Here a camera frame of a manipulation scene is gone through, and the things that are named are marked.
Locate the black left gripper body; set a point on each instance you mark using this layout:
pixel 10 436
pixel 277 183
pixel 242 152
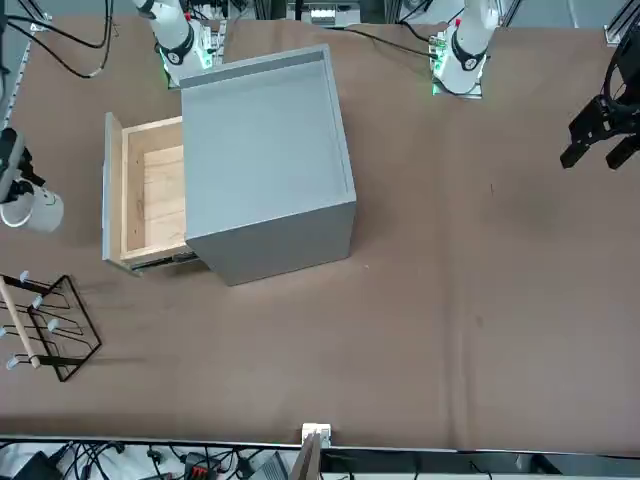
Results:
pixel 607 120

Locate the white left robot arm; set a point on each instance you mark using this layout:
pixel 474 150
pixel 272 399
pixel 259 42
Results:
pixel 470 40

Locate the gray metal cabinet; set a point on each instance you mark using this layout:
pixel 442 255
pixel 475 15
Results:
pixel 265 145

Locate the large black power adapter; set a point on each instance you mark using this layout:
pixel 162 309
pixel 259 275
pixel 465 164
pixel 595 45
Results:
pixel 35 467

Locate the gray power strip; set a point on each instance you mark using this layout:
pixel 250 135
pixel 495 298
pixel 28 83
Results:
pixel 322 16

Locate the orange black connector block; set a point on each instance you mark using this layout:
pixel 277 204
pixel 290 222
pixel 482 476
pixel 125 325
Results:
pixel 200 469

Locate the dark gray power adapter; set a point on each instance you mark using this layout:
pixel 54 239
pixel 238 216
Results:
pixel 272 467

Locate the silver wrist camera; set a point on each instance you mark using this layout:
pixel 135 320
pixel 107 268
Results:
pixel 11 160

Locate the aluminium frame corner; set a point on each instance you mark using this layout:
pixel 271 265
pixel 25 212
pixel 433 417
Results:
pixel 614 34

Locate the aluminium frame post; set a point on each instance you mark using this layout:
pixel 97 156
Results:
pixel 306 460

